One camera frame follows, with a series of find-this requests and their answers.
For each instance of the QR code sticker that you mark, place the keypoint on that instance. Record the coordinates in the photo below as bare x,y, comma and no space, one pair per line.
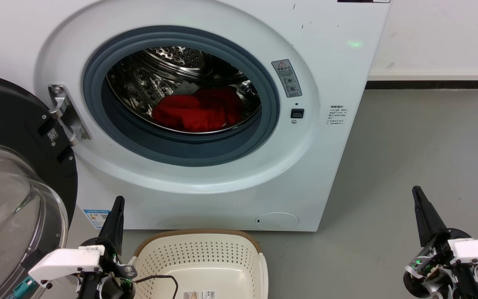
52,135

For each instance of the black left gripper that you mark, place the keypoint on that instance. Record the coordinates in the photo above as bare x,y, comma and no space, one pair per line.
110,286

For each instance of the black glass washer door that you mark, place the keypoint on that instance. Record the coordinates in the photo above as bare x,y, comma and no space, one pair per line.
10,112

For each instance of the black door latch slot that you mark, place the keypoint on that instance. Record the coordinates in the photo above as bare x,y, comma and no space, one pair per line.
297,113

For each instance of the grey warning sticker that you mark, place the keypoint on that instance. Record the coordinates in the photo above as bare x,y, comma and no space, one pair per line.
286,79

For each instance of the silver metal door hinge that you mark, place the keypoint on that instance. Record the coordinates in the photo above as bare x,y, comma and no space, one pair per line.
71,120

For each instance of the blue energy label sticker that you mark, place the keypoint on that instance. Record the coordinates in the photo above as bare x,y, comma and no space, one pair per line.
96,218

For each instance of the round drain filter cover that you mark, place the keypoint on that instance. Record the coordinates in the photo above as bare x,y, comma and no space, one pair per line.
277,221

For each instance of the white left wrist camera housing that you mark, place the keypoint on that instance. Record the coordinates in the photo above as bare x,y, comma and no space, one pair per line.
64,261

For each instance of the red garment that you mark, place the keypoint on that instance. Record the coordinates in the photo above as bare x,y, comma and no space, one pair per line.
197,110

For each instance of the white front-load washing machine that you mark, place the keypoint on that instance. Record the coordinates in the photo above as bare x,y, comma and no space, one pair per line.
326,166

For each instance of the white and dark baseboard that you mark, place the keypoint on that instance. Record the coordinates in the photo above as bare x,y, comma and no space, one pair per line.
430,79

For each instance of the grey rubber door gasket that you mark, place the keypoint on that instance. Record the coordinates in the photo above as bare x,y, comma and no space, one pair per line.
181,151

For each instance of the white text sticker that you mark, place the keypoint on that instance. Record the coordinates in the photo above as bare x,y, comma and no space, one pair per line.
337,115

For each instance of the cream perforated laundry basket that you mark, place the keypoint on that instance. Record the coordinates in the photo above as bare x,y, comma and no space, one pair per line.
206,257

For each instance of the small white cloth piece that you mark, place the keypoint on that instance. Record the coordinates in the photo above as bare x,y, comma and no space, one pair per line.
186,88

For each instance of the white printed barcode label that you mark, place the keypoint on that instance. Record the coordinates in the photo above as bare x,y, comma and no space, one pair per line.
199,295

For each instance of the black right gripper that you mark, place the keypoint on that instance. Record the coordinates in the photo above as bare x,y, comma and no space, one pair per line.
442,274

